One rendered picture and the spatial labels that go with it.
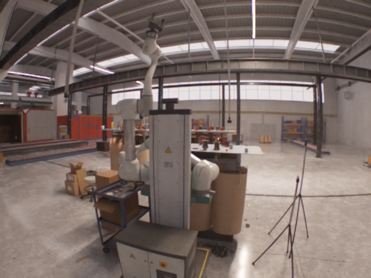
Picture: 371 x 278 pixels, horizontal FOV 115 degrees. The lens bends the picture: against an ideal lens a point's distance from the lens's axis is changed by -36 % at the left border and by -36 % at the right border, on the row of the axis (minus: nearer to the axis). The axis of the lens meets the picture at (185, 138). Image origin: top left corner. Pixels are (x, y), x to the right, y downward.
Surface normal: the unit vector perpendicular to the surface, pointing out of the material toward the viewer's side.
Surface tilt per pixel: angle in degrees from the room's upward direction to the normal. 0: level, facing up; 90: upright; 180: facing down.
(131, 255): 90
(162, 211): 90
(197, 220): 90
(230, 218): 90
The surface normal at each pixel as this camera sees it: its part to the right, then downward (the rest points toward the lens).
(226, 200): -0.32, 0.07
